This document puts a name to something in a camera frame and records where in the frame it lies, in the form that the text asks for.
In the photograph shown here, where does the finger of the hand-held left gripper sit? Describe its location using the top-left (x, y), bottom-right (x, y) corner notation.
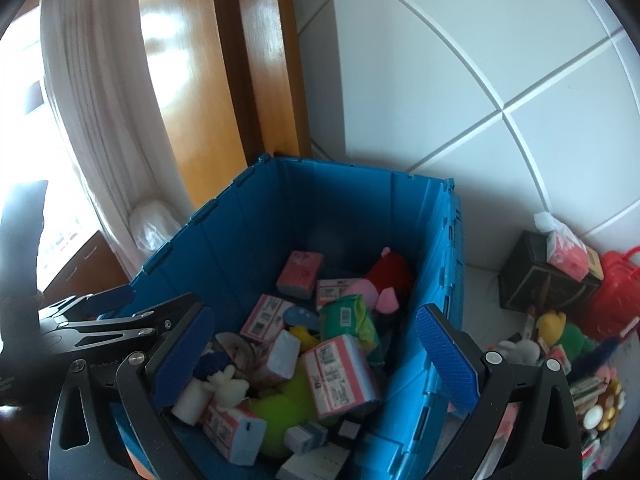
top-left (37, 284), bottom-right (137, 322)
top-left (50, 292), bottom-right (201, 346)

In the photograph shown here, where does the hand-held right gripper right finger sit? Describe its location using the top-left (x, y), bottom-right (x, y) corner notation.
top-left (416, 302), bottom-right (586, 480)

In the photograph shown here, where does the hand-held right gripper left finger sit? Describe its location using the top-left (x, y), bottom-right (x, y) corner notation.
top-left (47, 292), bottom-right (221, 480)

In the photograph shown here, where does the blue plastic crate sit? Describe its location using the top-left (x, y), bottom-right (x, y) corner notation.
top-left (97, 152), bottom-right (463, 480)

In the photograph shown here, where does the dark blue plush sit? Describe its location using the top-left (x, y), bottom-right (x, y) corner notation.
top-left (192, 350), bottom-right (233, 381)

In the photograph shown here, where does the brown wooden drawer cabinet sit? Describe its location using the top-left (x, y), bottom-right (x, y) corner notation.
top-left (40, 232), bottom-right (128, 296)

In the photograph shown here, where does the white sponge block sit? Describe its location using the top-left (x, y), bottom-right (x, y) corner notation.
top-left (171, 377), bottom-right (213, 426)

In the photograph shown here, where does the small cream plush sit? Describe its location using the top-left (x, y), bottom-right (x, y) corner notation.
top-left (202, 365), bottom-right (251, 408)

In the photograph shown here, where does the white rabbit plush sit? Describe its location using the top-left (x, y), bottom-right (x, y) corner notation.
top-left (492, 339), bottom-right (541, 368)

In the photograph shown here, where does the clear plastic bag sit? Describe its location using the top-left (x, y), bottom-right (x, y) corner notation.
top-left (130, 200), bottom-right (183, 256)

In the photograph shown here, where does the pig plush in red dress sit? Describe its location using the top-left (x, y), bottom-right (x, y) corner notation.
top-left (364, 246), bottom-right (413, 316)

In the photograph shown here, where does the green wipes pack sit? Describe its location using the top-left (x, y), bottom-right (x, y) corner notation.
top-left (320, 295), bottom-right (383, 361)

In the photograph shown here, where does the large pink white tissue pack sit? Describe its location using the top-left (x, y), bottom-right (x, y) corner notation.
top-left (300, 335), bottom-right (385, 420)

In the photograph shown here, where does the black gift box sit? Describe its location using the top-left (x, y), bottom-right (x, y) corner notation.
top-left (499, 230), bottom-right (601, 313)

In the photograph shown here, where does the green yellow plush toy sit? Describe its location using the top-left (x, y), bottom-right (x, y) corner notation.
top-left (537, 310), bottom-right (598, 361)

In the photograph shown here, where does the lime green plush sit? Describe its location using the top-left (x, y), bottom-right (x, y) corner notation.
top-left (250, 360), bottom-right (331, 456)

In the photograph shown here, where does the blue oval plush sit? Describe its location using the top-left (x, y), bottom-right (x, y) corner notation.
top-left (283, 306), bottom-right (321, 331)

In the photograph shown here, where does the small black white box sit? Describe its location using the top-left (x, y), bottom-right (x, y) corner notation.
top-left (332, 417), bottom-right (363, 448)

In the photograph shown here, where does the small white grey box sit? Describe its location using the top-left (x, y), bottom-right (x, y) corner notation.
top-left (283, 420), bottom-right (329, 453)

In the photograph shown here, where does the white flat box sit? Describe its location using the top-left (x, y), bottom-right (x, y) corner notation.
top-left (275, 442), bottom-right (351, 480)

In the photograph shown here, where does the white sheer curtain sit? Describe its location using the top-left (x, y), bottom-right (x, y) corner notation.
top-left (37, 0), bottom-right (196, 281)

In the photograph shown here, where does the red plastic carry case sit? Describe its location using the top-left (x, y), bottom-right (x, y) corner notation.
top-left (582, 246), bottom-right (640, 343)

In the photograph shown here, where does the white padded headboard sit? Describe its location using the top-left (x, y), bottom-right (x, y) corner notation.
top-left (290, 0), bottom-right (640, 271)

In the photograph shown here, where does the wooden wall panel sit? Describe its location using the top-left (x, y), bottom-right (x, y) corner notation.
top-left (137, 0), bottom-right (311, 211)

